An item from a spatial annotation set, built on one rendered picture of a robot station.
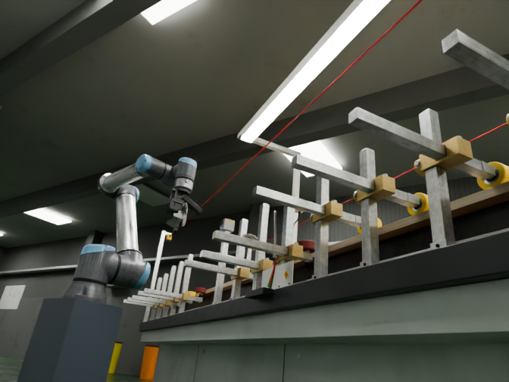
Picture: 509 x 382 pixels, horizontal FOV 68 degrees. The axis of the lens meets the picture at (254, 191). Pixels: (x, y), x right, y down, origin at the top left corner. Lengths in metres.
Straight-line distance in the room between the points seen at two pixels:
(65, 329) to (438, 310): 1.39
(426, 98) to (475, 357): 3.46
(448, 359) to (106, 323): 1.35
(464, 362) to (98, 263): 1.49
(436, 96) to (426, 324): 3.53
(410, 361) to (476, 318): 0.42
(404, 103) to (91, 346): 3.69
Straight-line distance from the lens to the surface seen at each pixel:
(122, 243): 2.11
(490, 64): 0.81
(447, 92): 4.37
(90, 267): 1.91
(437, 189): 1.04
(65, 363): 1.80
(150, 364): 7.85
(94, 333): 1.85
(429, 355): 1.27
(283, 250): 1.53
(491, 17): 4.15
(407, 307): 1.06
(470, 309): 0.95
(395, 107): 4.41
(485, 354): 1.17
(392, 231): 1.37
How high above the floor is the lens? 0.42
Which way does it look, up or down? 25 degrees up
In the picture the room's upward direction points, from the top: 6 degrees clockwise
